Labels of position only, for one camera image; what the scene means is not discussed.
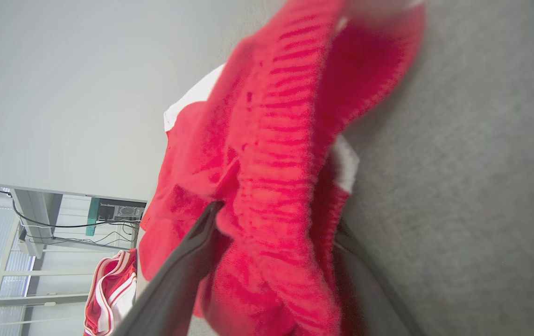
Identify black desk cable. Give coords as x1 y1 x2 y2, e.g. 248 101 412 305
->
0 184 141 249

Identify grey fabric sofa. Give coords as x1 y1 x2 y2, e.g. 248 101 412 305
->
134 0 534 336

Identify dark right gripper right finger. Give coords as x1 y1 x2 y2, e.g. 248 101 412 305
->
332 219 426 336

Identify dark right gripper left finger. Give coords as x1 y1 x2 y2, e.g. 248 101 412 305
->
113 201 225 336

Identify red shorts with white stripe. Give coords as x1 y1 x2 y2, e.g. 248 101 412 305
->
139 0 426 336

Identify black desktop computer tower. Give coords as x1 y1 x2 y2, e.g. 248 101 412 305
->
86 197 147 236

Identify red white basketball jersey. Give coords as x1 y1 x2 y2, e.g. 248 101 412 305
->
84 249 138 336

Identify white desk frame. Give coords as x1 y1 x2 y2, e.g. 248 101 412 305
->
0 181 147 336

